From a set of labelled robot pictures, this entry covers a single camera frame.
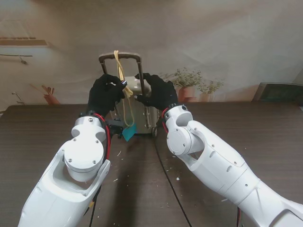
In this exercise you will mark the teal luggage tag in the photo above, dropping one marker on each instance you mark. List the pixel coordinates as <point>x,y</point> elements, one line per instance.
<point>129,133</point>

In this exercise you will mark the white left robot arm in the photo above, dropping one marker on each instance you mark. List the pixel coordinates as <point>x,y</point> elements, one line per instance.
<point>71,179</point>

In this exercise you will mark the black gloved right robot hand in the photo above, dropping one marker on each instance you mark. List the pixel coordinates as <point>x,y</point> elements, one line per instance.
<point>161,92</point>

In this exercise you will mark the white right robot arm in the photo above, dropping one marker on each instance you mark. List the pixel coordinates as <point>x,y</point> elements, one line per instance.
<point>225,170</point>

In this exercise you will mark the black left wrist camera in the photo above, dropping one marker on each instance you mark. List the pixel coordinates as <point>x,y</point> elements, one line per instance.
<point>114,127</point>

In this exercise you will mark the dark flat box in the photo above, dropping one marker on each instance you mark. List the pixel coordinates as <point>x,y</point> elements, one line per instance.
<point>277,92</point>

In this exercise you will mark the small beige trolley suitcase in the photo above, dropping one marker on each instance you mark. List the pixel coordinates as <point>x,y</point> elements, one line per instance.
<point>142,118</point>

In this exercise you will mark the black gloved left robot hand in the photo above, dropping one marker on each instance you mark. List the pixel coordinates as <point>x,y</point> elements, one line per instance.
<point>104,97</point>

